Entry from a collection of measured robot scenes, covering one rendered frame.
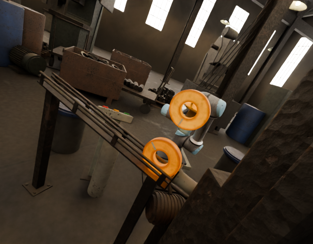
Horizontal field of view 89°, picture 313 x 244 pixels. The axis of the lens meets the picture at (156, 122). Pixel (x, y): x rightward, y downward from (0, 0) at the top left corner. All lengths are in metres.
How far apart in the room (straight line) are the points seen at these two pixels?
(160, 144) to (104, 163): 0.58
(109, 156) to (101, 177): 0.19
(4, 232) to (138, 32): 11.85
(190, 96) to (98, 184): 0.89
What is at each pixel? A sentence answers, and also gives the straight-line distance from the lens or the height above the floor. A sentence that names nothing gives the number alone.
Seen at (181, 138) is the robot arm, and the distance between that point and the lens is 1.43.
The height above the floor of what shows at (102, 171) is 0.25.
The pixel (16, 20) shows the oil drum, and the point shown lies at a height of 0.70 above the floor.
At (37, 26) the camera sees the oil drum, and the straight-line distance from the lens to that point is 3.79.
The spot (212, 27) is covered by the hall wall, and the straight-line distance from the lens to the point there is 13.57.
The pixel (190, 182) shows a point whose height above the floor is 0.69.
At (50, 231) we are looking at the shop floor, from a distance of 1.20.
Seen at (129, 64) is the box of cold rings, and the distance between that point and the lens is 4.27.
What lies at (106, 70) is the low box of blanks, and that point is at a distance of 2.73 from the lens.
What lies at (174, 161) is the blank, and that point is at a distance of 0.61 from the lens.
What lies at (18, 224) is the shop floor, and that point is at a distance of 1.23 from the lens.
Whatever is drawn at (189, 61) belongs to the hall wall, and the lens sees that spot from 13.01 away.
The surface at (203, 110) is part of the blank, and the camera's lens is 0.61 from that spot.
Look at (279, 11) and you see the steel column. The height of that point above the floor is 2.55.
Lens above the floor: 1.04
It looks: 21 degrees down
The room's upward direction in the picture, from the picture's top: 24 degrees clockwise
